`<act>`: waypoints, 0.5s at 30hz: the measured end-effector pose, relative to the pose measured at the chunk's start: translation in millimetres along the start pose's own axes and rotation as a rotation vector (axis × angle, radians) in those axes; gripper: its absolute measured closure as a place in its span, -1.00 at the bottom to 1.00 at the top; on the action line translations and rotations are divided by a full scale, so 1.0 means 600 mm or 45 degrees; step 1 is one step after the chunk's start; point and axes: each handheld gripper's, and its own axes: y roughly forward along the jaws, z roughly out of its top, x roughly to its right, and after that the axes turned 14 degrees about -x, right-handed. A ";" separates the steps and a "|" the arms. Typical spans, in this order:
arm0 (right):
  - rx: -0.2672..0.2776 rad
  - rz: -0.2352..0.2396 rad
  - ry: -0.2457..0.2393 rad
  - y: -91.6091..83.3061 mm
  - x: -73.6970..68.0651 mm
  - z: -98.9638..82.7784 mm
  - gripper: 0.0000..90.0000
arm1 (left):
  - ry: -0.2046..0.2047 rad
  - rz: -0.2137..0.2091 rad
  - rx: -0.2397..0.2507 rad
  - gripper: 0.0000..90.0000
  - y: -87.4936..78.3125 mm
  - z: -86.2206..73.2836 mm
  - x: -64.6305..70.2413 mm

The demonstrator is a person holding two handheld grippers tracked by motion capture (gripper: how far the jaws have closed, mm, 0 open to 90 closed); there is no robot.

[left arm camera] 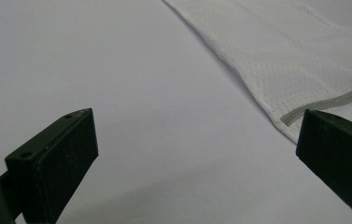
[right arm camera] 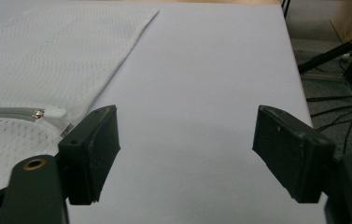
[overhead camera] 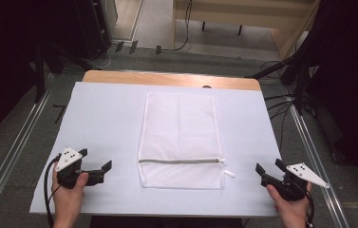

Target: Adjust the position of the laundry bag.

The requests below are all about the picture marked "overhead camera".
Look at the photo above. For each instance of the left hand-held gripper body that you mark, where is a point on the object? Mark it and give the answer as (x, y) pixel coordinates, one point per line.
(69, 172)

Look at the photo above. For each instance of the dark curtain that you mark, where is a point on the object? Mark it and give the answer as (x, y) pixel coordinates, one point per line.
(350, 79)
(2, 63)

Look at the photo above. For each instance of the black cabinet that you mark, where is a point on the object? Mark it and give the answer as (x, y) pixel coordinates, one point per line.
(92, 28)

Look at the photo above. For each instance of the white mesh laundry bag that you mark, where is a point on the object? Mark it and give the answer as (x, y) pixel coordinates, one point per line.
(179, 133)

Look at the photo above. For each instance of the light wooden bench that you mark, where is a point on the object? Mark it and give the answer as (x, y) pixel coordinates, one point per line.
(240, 15)

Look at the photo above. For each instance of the white table cover sheet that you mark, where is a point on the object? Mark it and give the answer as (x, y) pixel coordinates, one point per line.
(103, 126)

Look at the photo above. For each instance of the person's right hand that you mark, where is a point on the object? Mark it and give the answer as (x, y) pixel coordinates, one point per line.
(292, 210)

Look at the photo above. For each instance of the aluminium floor rail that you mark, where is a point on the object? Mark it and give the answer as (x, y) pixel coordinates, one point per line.
(316, 158)
(12, 152)

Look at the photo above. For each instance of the wooden table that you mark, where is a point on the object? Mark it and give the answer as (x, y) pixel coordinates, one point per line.
(167, 79)

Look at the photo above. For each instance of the black metal stand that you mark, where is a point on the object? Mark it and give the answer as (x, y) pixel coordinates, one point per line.
(40, 76)
(300, 85)

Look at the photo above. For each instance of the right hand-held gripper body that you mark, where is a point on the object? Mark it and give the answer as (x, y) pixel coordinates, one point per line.
(293, 190)

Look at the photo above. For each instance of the person's left hand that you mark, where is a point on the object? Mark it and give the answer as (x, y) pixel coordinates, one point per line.
(67, 199)

